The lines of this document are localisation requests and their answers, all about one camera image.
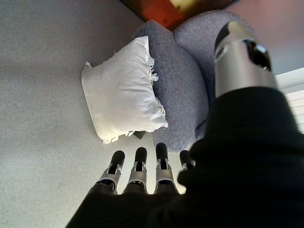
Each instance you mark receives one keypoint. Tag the robot right hand black glove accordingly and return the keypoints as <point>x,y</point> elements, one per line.
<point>237,166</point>

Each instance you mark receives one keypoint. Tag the white fringed cushion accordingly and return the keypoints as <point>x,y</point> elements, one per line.
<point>121,92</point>

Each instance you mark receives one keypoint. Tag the white ribbed radiator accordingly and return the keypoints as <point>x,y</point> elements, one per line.
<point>294,95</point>

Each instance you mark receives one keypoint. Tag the grey fabric tub armchair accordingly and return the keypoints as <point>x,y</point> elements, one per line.
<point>180,90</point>

